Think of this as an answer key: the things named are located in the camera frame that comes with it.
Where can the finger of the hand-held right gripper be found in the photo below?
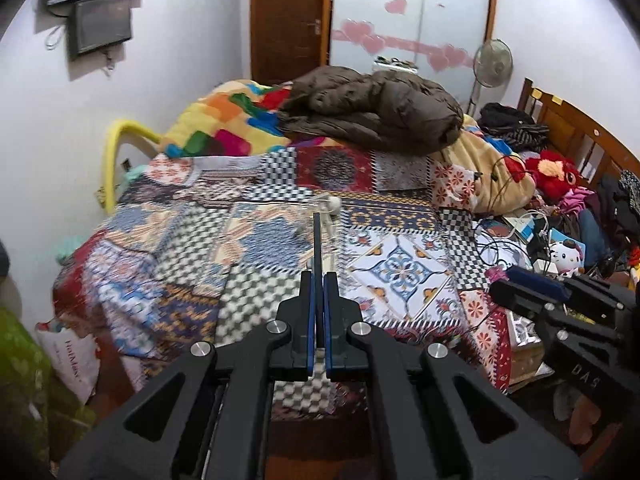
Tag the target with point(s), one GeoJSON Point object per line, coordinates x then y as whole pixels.
{"type": "Point", "coordinates": [537, 276]}
{"type": "Point", "coordinates": [522, 297]}

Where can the thin dark strip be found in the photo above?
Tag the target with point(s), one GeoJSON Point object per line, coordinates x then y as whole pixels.
{"type": "Point", "coordinates": [317, 250]}

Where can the red heart headband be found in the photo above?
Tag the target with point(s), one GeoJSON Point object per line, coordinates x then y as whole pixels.
{"type": "Point", "coordinates": [510, 167]}

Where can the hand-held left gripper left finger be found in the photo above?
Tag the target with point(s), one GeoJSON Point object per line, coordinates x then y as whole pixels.
{"type": "Point", "coordinates": [311, 320]}

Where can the wooden bed headboard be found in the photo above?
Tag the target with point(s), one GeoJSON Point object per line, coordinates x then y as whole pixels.
{"type": "Point", "coordinates": [575, 130]}

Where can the dark clothes pile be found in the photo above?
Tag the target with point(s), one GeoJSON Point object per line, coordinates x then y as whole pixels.
{"type": "Point", "coordinates": [610, 210]}

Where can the yellow curved tube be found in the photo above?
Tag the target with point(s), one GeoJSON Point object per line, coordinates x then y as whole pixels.
{"type": "Point", "coordinates": [112, 160]}

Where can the small black wall monitor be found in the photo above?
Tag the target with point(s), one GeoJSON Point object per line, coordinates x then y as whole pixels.
{"type": "Point", "coordinates": [100, 25]}

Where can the brown wooden door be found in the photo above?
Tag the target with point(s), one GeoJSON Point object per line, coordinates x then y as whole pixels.
{"type": "Point", "coordinates": [290, 20]}

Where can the pink heart stickers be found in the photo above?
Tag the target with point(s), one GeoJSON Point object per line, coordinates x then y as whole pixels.
{"type": "Point", "coordinates": [370, 40]}

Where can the brown down jacket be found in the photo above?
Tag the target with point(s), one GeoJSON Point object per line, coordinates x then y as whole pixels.
{"type": "Point", "coordinates": [380, 105]}

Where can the white cat plush toy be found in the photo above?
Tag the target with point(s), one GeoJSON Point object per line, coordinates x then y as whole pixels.
{"type": "Point", "coordinates": [567, 256]}

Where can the red plush toy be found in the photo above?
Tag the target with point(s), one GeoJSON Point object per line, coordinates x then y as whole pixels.
{"type": "Point", "coordinates": [552, 175]}

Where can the white printed plastic bag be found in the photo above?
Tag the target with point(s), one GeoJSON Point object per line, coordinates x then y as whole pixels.
{"type": "Point", "coordinates": [70, 360]}

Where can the person's right hand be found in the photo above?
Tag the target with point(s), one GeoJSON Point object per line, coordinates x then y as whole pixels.
{"type": "Point", "coordinates": [585, 417]}

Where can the yellow cartoon blanket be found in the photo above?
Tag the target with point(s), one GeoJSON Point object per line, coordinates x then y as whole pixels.
{"type": "Point", "coordinates": [480, 160]}

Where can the patchwork printed blanket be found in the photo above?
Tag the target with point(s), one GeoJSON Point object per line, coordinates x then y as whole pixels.
{"type": "Point", "coordinates": [200, 260]}

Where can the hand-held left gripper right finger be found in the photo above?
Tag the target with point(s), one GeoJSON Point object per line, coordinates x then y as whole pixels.
{"type": "Point", "coordinates": [330, 320]}

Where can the colourful block blanket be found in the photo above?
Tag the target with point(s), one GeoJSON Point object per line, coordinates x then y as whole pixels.
{"type": "Point", "coordinates": [220, 120]}

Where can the green fuzzy cloth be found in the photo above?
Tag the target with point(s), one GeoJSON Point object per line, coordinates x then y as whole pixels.
{"type": "Point", "coordinates": [25, 385]}

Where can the standing electric fan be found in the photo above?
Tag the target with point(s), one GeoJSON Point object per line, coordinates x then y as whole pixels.
{"type": "Point", "coordinates": [492, 62]}

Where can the frosted sliding wardrobe door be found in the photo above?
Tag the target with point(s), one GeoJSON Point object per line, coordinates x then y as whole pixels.
{"type": "Point", "coordinates": [460, 10]}
{"type": "Point", "coordinates": [375, 5]}

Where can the black striped bag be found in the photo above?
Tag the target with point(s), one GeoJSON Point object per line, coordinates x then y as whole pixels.
{"type": "Point", "coordinates": [515, 125]}

